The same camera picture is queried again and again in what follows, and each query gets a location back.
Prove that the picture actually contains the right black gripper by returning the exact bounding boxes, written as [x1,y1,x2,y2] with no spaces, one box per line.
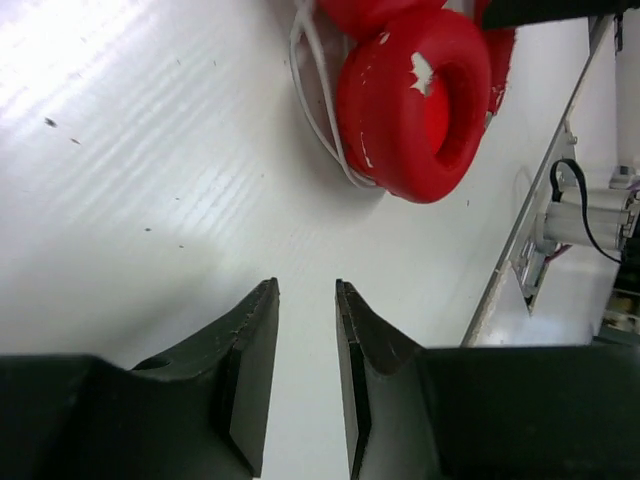
[481,0,639,30]

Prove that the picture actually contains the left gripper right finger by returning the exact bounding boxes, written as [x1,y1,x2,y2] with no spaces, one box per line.
[335,280,639,479]

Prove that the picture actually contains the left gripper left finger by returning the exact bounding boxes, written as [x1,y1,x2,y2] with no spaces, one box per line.
[1,279,279,479]

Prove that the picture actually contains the red headphones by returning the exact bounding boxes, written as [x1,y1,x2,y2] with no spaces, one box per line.
[319,1,515,204]

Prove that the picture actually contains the white headphone cable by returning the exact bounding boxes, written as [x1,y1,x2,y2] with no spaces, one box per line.
[289,0,379,190]

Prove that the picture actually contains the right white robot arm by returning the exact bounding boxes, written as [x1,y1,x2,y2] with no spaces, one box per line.
[482,1,639,264]

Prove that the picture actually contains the aluminium table edge rail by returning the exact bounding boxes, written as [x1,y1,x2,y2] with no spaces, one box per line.
[462,17,626,347]

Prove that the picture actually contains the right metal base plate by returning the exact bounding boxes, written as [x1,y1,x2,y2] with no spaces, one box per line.
[513,236,557,311]

